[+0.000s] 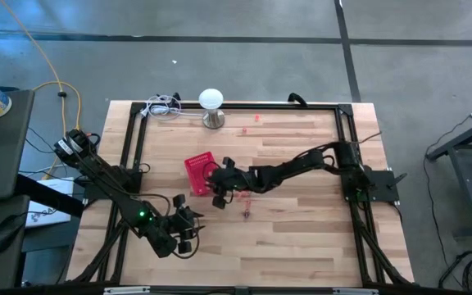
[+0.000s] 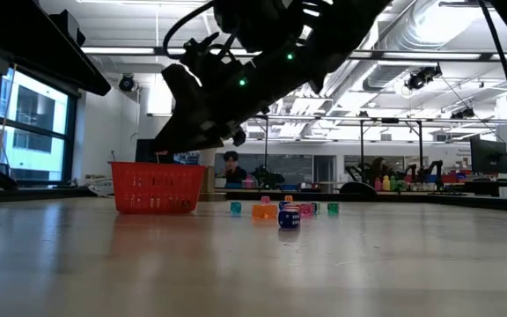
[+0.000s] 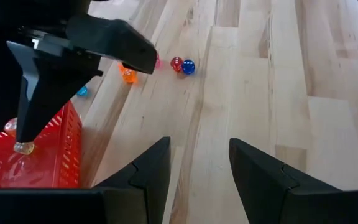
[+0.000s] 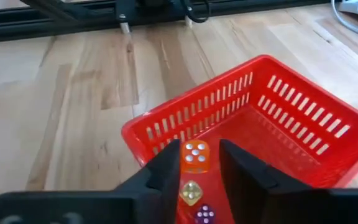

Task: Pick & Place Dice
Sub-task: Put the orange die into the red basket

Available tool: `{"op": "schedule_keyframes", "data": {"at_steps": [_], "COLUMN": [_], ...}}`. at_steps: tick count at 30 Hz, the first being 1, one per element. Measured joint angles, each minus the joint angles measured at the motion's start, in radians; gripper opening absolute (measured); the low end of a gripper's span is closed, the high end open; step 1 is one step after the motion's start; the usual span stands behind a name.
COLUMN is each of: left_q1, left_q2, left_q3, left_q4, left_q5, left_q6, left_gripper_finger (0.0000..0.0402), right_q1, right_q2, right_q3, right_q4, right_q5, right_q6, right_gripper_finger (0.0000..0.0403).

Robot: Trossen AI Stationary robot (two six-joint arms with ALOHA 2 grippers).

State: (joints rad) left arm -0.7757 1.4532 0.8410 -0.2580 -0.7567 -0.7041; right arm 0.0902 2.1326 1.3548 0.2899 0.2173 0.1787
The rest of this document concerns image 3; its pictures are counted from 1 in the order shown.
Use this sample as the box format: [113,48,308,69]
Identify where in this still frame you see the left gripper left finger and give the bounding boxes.
[93,136,172,224]

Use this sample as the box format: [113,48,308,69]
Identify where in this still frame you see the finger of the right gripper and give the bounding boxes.
[65,14,158,75]
[6,40,104,144]

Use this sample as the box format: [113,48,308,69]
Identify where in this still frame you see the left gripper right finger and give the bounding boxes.
[228,138,358,224]

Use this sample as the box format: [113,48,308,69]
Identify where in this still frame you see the red plastic basket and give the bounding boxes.
[0,100,83,190]

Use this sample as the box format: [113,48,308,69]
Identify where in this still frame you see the yellow-green translucent die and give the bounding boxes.
[13,141,35,156]

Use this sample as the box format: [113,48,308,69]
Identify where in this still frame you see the red translucent die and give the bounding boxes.
[170,56,184,73]

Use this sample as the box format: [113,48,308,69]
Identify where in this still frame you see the blue translucent die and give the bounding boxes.
[181,58,196,75]

